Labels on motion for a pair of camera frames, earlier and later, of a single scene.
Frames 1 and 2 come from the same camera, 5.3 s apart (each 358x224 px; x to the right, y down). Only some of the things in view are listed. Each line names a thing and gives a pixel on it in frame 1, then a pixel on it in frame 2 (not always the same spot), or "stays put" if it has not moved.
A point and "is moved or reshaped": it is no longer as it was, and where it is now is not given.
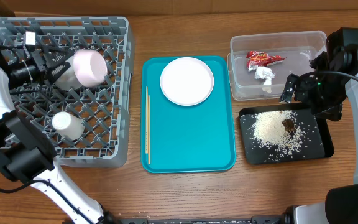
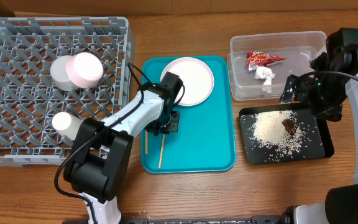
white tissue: x=263 y=72 stays put
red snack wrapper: x=255 y=59 stays put
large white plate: x=186 y=81 stays put
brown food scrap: x=289 y=124 stays put
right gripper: x=301 y=88 stays put
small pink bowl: x=90 y=68 is moved or reshaped
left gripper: x=51 y=61 → x=173 y=126
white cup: x=68 y=126 stays put
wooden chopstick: x=149 y=130 → x=161 y=151
